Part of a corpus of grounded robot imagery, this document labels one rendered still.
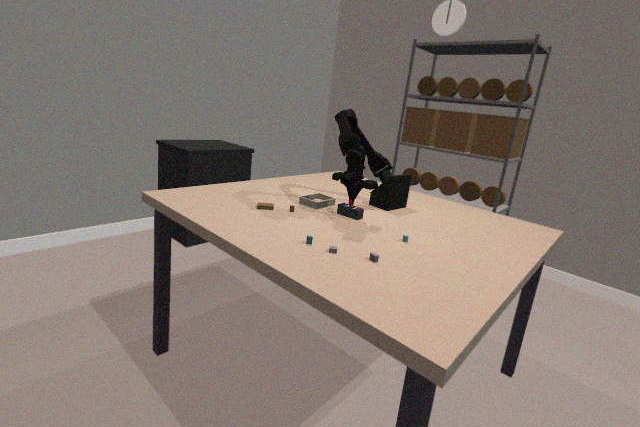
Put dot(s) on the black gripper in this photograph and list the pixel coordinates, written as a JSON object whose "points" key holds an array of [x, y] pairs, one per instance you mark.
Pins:
{"points": [[354, 189]]}

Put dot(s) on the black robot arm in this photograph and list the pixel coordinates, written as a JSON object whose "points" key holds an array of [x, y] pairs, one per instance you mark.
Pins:
{"points": [[354, 144]]}

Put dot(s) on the beige shallow tray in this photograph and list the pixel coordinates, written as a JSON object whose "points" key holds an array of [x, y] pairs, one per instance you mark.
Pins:
{"points": [[317, 200]]}

